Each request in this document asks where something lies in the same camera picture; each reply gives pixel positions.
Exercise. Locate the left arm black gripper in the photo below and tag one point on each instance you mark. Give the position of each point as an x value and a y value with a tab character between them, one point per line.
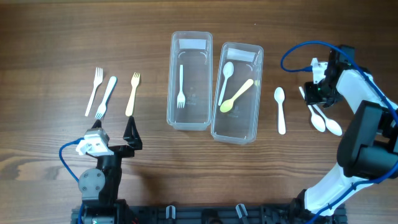
132	136

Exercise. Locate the white fork rounded handle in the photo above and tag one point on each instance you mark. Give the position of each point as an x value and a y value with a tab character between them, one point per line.
109	89

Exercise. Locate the clear plastic container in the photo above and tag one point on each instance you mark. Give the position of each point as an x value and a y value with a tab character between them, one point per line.
239	125
194	50

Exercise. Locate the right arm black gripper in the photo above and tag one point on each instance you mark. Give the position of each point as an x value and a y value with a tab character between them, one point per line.
311	99

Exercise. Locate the left clear plastic container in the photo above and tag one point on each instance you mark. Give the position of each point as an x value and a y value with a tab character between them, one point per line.
194	50

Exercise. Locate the right clear plastic container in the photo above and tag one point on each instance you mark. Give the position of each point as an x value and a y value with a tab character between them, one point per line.
239	125

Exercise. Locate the yellow-green plastic spoon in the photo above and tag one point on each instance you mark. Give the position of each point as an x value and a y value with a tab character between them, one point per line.
228	104

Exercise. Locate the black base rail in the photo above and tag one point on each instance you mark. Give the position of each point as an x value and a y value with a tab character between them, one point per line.
267	213

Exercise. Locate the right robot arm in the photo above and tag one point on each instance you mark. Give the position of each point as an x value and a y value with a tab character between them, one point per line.
367	153

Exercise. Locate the white fork in container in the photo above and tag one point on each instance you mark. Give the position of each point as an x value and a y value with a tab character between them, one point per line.
181	97

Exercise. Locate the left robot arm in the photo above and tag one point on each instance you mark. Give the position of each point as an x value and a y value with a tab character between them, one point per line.
99	186

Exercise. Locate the white plastic fork far left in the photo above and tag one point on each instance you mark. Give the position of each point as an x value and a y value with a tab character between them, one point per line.
96	83

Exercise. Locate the cream wooden fork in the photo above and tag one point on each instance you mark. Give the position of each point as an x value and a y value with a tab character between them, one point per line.
134	83

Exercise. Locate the white spoon thin handle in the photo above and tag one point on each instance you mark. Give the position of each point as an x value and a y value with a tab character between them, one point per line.
317	120

